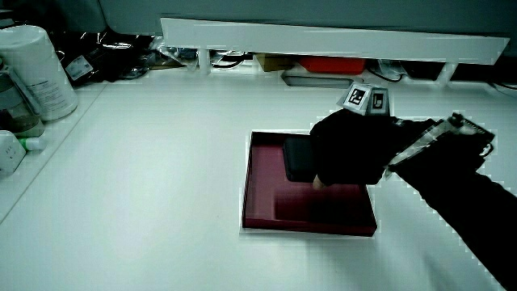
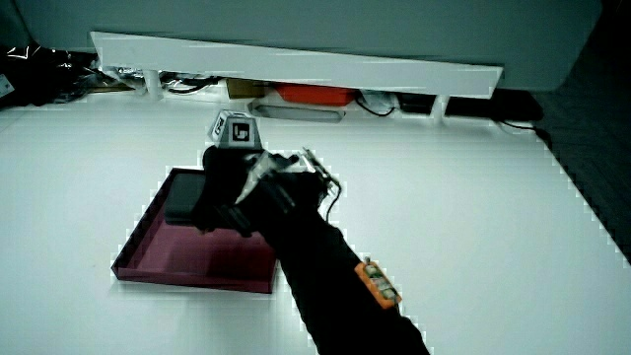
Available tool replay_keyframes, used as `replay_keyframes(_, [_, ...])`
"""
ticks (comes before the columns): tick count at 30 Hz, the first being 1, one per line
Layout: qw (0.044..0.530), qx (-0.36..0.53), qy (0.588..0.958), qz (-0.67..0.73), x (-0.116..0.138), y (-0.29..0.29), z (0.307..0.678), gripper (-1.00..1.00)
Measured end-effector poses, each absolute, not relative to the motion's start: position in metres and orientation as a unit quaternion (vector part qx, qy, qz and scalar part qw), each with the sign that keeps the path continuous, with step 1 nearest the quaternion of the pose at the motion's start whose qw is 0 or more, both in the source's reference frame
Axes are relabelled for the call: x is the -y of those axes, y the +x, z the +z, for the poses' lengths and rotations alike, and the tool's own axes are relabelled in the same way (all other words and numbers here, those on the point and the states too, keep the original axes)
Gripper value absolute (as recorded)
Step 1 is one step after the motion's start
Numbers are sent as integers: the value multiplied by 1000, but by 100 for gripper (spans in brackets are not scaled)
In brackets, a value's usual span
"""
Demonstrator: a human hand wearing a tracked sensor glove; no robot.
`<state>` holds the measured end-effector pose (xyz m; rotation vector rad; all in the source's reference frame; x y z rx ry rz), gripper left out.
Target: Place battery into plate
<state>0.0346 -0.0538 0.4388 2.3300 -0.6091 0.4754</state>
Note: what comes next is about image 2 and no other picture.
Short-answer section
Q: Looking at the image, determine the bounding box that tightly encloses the person's right hand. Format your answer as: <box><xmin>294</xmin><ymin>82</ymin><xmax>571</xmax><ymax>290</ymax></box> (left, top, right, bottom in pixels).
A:
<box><xmin>190</xmin><ymin>108</ymin><xmax>343</xmax><ymax>239</ymax></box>

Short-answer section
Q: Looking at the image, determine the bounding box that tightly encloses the black battery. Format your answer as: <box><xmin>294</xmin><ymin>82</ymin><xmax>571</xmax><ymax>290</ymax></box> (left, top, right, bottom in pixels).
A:
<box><xmin>163</xmin><ymin>172</ymin><xmax>208</xmax><ymax>227</ymax></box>

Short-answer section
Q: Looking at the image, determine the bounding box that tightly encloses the maroon square plate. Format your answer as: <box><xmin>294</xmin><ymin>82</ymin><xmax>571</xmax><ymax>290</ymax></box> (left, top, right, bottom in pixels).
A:
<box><xmin>110</xmin><ymin>167</ymin><xmax>279</xmax><ymax>295</ymax></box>

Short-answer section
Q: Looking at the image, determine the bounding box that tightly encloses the brown cardboard box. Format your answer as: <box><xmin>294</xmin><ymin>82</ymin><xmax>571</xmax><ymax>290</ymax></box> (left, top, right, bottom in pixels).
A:
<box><xmin>226</xmin><ymin>78</ymin><xmax>270</xmax><ymax>101</ymax></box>

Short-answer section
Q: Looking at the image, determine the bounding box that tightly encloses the grey flat tray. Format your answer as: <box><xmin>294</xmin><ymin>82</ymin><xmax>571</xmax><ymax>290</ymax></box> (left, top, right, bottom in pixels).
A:
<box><xmin>247</xmin><ymin>100</ymin><xmax>347</xmax><ymax>124</ymax></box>

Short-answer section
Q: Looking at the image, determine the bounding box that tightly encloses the orange box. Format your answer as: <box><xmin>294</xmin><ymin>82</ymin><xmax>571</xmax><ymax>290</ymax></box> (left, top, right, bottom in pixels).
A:
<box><xmin>274</xmin><ymin>83</ymin><xmax>358</xmax><ymax>107</ymax></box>

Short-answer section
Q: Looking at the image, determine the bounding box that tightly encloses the white long shelf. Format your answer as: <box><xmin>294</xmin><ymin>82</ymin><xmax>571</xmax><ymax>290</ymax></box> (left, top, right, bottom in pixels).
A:
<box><xmin>90</xmin><ymin>31</ymin><xmax>505</xmax><ymax>120</ymax></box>

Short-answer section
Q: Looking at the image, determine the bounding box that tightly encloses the orange sensor module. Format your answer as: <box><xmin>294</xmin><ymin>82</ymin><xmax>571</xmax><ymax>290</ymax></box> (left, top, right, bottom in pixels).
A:
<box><xmin>354</xmin><ymin>256</ymin><xmax>403</xmax><ymax>311</ymax></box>

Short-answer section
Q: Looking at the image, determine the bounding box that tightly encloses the small black box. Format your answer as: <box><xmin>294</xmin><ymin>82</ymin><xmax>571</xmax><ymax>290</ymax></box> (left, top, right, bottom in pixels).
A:
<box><xmin>396</xmin><ymin>93</ymin><xmax>436</xmax><ymax>115</ymax></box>

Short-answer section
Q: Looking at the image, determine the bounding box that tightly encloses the black clutter pile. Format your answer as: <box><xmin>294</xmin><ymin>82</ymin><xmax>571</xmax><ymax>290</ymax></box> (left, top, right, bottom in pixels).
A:
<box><xmin>0</xmin><ymin>44</ymin><xmax>103</xmax><ymax>108</ymax></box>

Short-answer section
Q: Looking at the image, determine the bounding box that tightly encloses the black cable bundle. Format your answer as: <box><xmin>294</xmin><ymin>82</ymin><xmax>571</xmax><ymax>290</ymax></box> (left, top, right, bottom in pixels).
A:
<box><xmin>161</xmin><ymin>74</ymin><xmax>224</xmax><ymax>96</ymax></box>

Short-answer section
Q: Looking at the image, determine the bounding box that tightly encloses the black power cable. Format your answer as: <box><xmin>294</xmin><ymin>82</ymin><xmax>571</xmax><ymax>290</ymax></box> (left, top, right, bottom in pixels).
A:
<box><xmin>496</xmin><ymin>119</ymin><xmax>554</xmax><ymax>145</ymax></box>

